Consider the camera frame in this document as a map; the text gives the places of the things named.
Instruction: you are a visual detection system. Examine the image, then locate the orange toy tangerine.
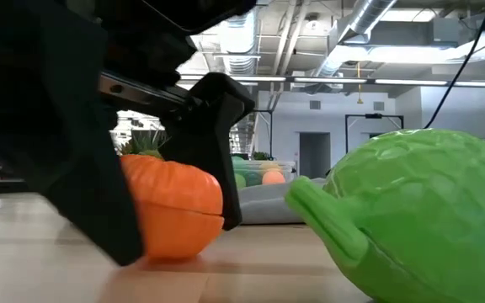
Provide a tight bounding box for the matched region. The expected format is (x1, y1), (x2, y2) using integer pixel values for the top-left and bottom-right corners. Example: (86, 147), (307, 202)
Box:
(120, 154), (226, 259)

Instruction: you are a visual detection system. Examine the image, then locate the clear plastic tupperware container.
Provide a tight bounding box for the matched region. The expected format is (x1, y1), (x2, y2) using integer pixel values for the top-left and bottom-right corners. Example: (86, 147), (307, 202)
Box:
(230, 157), (298, 189)

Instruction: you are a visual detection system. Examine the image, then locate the light green toy cabbage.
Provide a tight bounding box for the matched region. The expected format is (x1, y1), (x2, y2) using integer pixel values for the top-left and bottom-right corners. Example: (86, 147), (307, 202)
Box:
(284, 128), (485, 303)

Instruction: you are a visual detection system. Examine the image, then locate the potted succulent plant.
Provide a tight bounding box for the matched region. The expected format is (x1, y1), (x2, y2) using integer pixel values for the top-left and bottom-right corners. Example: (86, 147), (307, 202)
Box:
(118, 130), (170, 162)

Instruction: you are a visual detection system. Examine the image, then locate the grey folded cloth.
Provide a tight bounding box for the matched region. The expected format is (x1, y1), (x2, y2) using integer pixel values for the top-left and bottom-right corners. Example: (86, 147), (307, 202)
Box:
(237, 178), (328, 226)

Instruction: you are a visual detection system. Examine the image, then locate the grey door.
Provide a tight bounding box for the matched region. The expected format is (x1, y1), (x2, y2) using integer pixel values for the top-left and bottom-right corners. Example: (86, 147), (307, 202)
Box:
(299, 131), (332, 178)

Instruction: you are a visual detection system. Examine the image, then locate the overhead light bar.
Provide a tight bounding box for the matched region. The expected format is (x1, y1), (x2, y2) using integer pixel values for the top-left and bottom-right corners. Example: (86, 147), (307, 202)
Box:
(179, 73), (485, 88)

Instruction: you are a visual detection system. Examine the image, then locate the round ceiling sensor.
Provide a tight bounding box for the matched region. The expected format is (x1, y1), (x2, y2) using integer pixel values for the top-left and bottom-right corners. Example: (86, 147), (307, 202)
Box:
(304, 12), (322, 29)

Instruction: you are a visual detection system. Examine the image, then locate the black metal frame stand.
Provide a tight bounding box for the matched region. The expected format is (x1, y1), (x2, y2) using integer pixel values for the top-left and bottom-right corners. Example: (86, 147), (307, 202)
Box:
(248, 108), (274, 160)
(344, 112), (405, 155)

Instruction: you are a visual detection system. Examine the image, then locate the silver corrugated ventilation duct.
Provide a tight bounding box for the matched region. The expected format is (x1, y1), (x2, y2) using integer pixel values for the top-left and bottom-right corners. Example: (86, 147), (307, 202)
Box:
(221, 10), (261, 77)

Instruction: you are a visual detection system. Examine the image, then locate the yellow hanging cord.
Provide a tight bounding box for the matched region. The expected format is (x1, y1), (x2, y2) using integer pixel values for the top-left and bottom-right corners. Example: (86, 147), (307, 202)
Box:
(354, 61), (365, 105)

